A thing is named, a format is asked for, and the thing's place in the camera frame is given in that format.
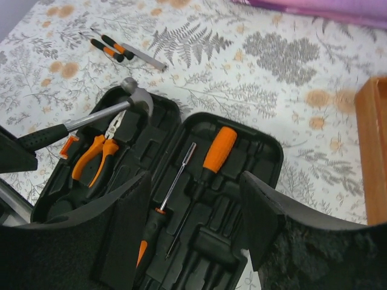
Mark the black plastic tool case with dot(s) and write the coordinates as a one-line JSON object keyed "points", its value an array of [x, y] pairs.
{"points": [[208, 254]]}

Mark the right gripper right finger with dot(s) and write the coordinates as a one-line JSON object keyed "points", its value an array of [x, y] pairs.
{"points": [[293, 246]]}

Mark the small precision screwdriver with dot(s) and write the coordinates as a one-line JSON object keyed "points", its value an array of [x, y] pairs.
{"points": [[94, 42], [123, 51]]}

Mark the wooden compartment tray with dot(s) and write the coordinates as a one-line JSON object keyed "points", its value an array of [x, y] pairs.
{"points": [[370, 103]]}

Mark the orange handled long-nose pliers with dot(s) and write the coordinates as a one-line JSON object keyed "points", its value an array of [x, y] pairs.
{"points": [[106, 146]]}

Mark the large black orange screwdriver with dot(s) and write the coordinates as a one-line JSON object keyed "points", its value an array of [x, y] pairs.
{"points": [[156, 220]]}

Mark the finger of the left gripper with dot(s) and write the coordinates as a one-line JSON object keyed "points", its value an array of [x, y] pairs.
{"points": [[13, 157]]}

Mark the folded purple cloth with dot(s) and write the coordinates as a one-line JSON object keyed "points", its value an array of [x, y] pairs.
{"points": [[370, 13]]}

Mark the small black handled hammer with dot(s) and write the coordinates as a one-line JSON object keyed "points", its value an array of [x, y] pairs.
{"points": [[138, 97]]}

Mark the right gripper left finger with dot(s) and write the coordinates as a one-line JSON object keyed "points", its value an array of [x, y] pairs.
{"points": [[95, 246]]}

